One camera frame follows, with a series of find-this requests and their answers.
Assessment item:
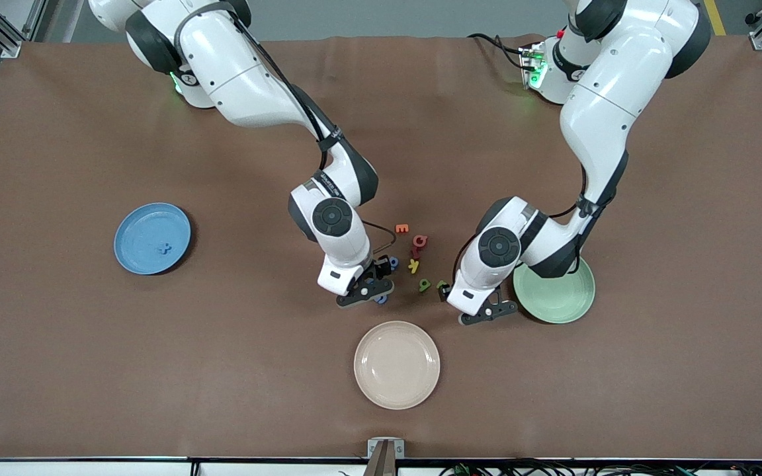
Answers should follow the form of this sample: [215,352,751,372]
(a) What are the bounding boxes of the green plate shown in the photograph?
[513,255,596,325]

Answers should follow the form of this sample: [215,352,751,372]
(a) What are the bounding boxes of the beige plate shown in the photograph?
[353,321,441,411]

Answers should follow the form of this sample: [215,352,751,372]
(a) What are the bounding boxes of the blue plate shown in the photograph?
[114,202,192,276]

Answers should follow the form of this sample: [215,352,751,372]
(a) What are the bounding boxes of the brown table cover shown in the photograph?
[0,34,762,460]

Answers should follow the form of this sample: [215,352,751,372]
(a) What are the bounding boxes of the grey metal camera bracket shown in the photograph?
[366,438,405,476]

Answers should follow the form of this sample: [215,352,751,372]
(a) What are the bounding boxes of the tangled black cables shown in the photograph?
[439,456,762,476]

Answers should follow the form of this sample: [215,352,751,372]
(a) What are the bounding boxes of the black left arm base cable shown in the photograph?
[467,32,529,71]

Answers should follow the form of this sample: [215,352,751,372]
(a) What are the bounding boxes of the white table edge rail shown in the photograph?
[0,457,762,476]

